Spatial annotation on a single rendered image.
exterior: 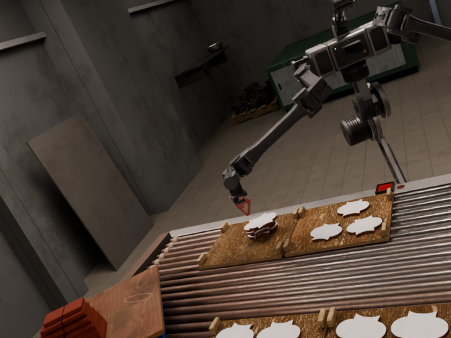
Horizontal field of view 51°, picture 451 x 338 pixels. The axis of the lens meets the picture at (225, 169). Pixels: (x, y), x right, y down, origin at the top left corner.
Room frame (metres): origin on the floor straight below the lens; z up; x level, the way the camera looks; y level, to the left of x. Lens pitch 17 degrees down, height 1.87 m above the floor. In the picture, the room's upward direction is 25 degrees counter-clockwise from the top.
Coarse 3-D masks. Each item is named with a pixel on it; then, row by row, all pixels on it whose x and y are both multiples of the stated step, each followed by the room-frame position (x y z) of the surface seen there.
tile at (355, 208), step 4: (360, 200) 1.83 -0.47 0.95; (348, 204) 1.84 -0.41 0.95; (352, 204) 1.83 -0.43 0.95; (356, 204) 1.81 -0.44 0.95; (360, 204) 1.79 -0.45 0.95; (364, 204) 1.78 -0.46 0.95; (368, 204) 1.76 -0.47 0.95; (340, 208) 1.84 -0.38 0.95; (344, 208) 1.82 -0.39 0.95; (348, 208) 1.81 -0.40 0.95; (352, 208) 1.79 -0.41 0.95; (356, 208) 1.78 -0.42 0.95; (360, 208) 1.76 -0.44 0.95; (364, 208) 1.75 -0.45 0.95; (368, 208) 1.75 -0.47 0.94; (340, 212) 1.80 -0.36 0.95; (344, 212) 1.79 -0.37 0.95; (348, 212) 1.77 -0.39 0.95; (352, 212) 1.76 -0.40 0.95; (356, 212) 1.75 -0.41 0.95; (360, 212) 1.75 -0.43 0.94; (344, 216) 1.77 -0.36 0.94; (348, 216) 1.76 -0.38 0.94
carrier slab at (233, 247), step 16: (240, 224) 2.15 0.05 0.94; (288, 224) 1.93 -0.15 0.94; (224, 240) 2.06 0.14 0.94; (240, 240) 1.99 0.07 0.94; (256, 240) 1.92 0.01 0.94; (272, 240) 1.85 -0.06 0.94; (208, 256) 1.97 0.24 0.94; (224, 256) 1.90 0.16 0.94; (240, 256) 1.84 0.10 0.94; (256, 256) 1.78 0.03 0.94; (272, 256) 1.72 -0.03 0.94
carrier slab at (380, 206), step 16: (320, 208) 1.94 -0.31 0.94; (336, 208) 1.88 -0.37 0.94; (384, 208) 1.70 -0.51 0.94; (304, 224) 1.87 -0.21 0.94; (320, 224) 1.80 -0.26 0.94; (304, 240) 1.73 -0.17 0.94; (336, 240) 1.63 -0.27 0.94; (352, 240) 1.58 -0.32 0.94; (368, 240) 1.53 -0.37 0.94; (384, 240) 1.51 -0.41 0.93; (288, 256) 1.69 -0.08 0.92
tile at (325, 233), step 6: (318, 228) 1.76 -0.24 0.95; (324, 228) 1.73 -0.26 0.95; (330, 228) 1.71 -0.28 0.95; (336, 228) 1.69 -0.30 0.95; (312, 234) 1.73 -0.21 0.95; (318, 234) 1.71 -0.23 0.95; (324, 234) 1.69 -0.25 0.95; (330, 234) 1.67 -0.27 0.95; (336, 234) 1.65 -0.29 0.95; (312, 240) 1.69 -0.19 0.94; (318, 240) 1.68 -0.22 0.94; (324, 240) 1.66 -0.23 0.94
